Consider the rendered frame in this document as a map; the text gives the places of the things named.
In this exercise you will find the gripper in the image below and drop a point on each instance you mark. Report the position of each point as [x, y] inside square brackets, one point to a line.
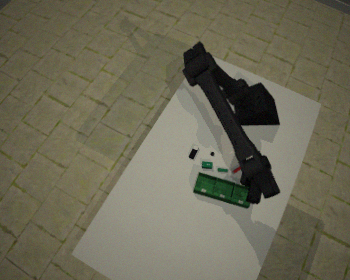
[243, 180]

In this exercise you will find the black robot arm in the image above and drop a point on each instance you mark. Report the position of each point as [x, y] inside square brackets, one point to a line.
[196, 62]

